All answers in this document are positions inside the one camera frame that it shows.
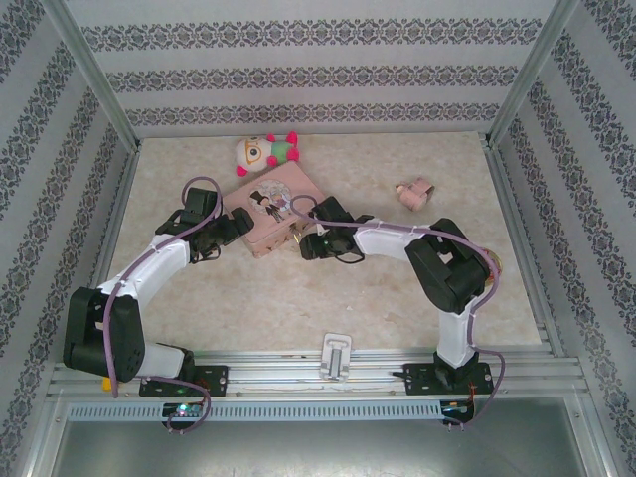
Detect white plush toy with glasses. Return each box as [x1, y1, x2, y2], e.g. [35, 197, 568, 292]
[233, 130, 303, 179]

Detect small pink toy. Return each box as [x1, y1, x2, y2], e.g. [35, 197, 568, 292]
[396, 177, 436, 213]

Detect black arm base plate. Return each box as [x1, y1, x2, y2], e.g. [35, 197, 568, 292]
[138, 365, 230, 398]
[404, 362, 496, 398]

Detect aluminium mounting rail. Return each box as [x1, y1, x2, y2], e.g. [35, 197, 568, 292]
[47, 347, 590, 398]

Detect white plastic bracket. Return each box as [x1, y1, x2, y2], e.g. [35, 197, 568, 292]
[320, 332, 355, 383]

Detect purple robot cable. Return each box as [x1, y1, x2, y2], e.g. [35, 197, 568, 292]
[101, 174, 225, 436]
[288, 194, 511, 431]

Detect grey slotted cable duct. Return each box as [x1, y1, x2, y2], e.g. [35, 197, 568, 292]
[67, 400, 443, 422]

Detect pink tin box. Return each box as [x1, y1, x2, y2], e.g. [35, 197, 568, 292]
[221, 162, 328, 260]

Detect aluminium frame post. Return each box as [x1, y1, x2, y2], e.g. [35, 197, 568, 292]
[39, 0, 145, 153]
[484, 0, 583, 150]

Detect aluminium side rail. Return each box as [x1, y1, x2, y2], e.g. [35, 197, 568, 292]
[69, 143, 143, 362]
[486, 141, 567, 359]

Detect grey metal panel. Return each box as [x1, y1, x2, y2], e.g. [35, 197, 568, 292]
[49, 420, 592, 477]

